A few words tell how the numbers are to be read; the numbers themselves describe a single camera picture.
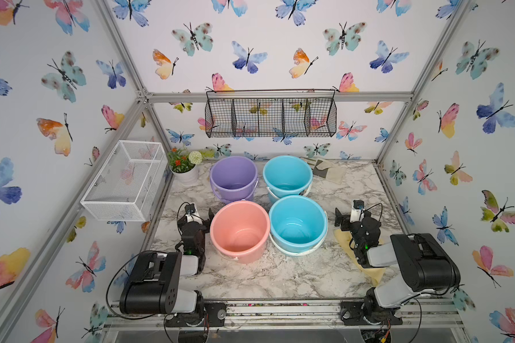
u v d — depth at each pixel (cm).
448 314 75
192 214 75
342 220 84
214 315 73
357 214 80
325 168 118
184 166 101
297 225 94
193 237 67
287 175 92
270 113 98
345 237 91
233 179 92
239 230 93
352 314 73
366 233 70
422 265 45
